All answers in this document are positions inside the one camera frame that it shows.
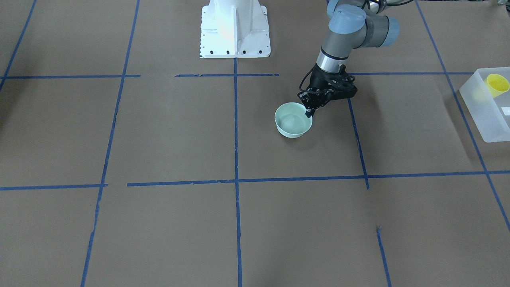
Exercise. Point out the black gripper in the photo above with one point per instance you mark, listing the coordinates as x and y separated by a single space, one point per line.
319 81

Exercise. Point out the light green bowl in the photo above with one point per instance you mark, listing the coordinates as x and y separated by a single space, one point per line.
291 120

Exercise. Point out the yellow plastic cup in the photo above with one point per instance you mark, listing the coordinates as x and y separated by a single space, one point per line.
496 84

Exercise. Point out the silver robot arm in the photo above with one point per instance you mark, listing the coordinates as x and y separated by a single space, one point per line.
351 25

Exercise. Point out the clear plastic storage box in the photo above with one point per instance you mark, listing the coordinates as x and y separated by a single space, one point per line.
486 111

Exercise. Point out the white paper label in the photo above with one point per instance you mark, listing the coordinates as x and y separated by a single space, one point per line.
505 111

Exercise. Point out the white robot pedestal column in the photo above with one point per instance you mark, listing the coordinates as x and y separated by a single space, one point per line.
234 29

